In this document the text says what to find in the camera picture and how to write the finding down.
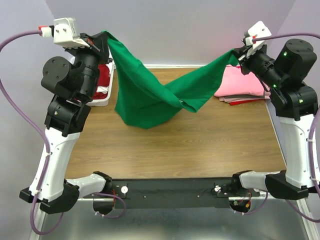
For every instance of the white plastic laundry basket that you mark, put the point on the white plastic laundry basket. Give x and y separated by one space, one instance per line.
100 102

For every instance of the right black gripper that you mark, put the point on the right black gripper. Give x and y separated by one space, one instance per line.
241 51

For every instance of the pink folded t shirt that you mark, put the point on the pink folded t shirt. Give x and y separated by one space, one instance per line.
235 83

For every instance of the dark red t shirt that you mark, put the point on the dark red t shirt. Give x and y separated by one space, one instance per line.
103 83

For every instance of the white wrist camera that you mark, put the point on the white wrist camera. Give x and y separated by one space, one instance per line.
65 33
258 30

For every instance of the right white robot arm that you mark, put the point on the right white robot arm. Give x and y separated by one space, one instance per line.
296 106

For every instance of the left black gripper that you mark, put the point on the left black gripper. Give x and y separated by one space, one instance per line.
99 45

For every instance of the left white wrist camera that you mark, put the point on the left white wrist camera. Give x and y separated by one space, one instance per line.
65 33

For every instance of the white t shirt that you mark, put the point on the white t shirt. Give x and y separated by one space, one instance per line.
112 69

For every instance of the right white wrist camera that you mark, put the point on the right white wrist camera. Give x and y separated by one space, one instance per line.
258 30

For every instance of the aluminium frame rail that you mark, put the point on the aluminium frame rail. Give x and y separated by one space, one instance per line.
216 141

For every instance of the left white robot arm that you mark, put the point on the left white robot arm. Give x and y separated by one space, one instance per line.
73 86

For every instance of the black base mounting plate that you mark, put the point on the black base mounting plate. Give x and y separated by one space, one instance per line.
169 193

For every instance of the folded shirts stack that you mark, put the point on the folded shirts stack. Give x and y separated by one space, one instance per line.
237 100

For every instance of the green t shirt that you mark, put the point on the green t shirt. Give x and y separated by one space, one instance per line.
144 102

